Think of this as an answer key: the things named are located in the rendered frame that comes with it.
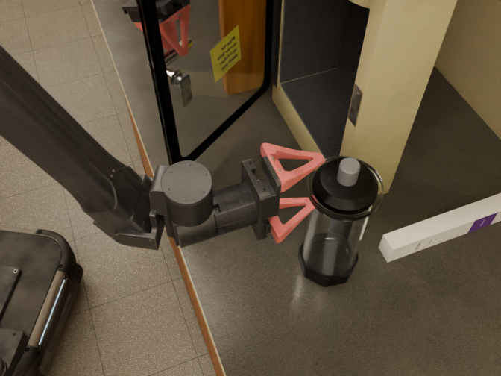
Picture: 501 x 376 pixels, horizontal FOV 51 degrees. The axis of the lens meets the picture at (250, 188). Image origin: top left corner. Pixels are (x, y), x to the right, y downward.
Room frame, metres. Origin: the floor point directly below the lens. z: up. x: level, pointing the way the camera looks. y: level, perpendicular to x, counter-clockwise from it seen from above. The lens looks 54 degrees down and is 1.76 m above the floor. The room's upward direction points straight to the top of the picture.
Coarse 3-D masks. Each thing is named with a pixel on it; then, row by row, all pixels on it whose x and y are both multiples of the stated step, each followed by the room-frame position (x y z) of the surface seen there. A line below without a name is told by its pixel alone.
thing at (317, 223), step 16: (368, 208) 0.41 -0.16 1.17; (320, 224) 0.41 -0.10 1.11; (336, 224) 0.40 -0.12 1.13; (352, 224) 0.40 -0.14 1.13; (304, 240) 0.44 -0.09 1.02; (320, 240) 0.41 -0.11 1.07; (336, 240) 0.40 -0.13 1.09; (352, 240) 0.40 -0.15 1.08; (304, 256) 0.43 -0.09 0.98; (320, 256) 0.41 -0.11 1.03; (336, 256) 0.40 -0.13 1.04; (352, 256) 0.41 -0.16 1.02; (320, 272) 0.41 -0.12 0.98; (336, 272) 0.40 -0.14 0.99
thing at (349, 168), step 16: (336, 160) 0.48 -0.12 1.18; (352, 160) 0.45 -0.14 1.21; (320, 176) 0.45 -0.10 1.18; (336, 176) 0.45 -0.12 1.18; (352, 176) 0.43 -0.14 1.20; (368, 176) 0.45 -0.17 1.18; (320, 192) 0.43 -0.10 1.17; (336, 192) 0.42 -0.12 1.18; (352, 192) 0.42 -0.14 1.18; (368, 192) 0.42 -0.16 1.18; (336, 208) 0.40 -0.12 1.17; (352, 208) 0.40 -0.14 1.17
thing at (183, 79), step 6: (180, 72) 0.63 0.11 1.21; (186, 72) 0.63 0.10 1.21; (174, 78) 0.62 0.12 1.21; (180, 78) 0.62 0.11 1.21; (186, 78) 0.62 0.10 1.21; (180, 84) 0.61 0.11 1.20; (186, 84) 0.62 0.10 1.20; (186, 90) 0.62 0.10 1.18; (186, 96) 0.62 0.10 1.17; (186, 102) 0.62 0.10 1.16
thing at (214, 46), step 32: (160, 0) 0.62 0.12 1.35; (192, 0) 0.67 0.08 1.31; (224, 0) 0.73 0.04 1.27; (256, 0) 0.80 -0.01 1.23; (160, 32) 0.61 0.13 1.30; (192, 32) 0.66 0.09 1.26; (224, 32) 0.73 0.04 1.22; (256, 32) 0.80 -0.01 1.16; (192, 64) 0.66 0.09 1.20; (224, 64) 0.72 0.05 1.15; (256, 64) 0.80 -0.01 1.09; (192, 96) 0.65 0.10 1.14; (224, 96) 0.72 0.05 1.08; (192, 128) 0.64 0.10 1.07
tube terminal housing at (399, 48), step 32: (384, 0) 0.56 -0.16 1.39; (416, 0) 0.57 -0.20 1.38; (448, 0) 0.59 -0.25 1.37; (384, 32) 0.56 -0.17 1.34; (416, 32) 0.58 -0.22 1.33; (384, 64) 0.56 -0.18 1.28; (416, 64) 0.58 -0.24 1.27; (352, 96) 0.58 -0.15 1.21; (384, 96) 0.57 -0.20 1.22; (416, 96) 0.59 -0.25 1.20; (352, 128) 0.57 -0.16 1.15; (384, 128) 0.58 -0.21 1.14; (384, 160) 0.58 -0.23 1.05; (384, 192) 0.59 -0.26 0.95
